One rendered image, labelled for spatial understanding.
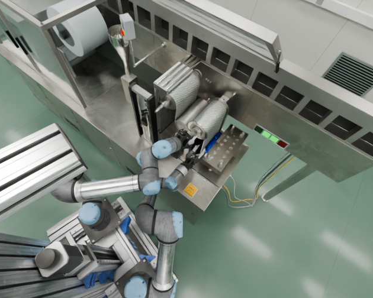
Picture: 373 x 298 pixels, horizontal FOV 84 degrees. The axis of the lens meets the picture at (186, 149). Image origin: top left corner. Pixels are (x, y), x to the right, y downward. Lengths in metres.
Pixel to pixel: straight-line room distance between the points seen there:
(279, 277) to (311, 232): 0.62
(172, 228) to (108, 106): 1.25
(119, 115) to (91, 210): 0.83
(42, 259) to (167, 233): 0.48
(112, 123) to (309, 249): 2.36
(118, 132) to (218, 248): 1.53
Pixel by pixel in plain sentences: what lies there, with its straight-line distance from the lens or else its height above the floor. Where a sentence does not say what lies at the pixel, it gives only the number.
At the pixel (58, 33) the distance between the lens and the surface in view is 1.62.
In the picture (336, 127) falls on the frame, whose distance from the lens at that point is 1.43.
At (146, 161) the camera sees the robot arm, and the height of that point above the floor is 1.48.
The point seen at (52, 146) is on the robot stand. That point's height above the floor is 2.03.
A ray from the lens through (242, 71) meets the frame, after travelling 1.43.
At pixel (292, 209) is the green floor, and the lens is 2.79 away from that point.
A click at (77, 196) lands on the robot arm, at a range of 1.01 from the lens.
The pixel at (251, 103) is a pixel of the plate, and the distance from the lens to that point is 1.42.
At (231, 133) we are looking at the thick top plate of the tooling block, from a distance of 1.64.
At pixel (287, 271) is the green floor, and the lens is 2.64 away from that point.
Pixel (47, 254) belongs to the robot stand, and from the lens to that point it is 0.86.
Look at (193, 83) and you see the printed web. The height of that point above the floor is 1.38.
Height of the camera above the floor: 2.34
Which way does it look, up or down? 61 degrees down
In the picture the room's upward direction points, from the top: 10 degrees clockwise
